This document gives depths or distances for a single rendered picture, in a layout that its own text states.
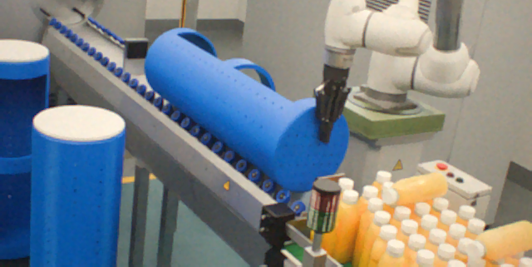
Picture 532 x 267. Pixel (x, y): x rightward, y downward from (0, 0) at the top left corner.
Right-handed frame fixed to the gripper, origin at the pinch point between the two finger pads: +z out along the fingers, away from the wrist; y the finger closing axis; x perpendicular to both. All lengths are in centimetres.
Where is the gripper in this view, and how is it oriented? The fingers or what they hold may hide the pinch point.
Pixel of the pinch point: (326, 131)
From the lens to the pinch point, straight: 213.3
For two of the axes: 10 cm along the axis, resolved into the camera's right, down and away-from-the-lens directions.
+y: 8.2, -0.9, 5.6
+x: -5.6, -3.5, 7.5
